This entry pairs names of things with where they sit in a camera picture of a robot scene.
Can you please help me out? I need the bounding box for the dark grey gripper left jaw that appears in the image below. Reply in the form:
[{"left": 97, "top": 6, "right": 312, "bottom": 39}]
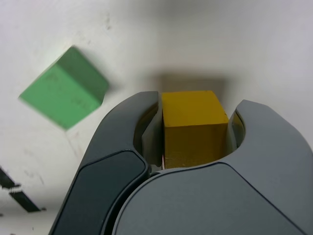
[{"left": 50, "top": 91, "right": 165, "bottom": 235}]

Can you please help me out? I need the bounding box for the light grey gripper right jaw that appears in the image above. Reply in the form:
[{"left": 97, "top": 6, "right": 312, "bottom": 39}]
[{"left": 111, "top": 98, "right": 313, "bottom": 235}]

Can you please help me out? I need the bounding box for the yellow cube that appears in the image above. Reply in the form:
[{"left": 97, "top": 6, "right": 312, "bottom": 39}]
[{"left": 161, "top": 90, "right": 230, "bottom": 170}]

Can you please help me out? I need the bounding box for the green cube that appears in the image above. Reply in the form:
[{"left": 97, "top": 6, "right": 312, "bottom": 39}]
[{"left": 18, "top": 45, "right": 111, "bottom": 131}]

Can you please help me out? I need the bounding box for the black tape strip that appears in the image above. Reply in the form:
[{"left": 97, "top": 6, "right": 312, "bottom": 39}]
[{"left": 0, "top": 165, "right": 47, "bottom": 214}]

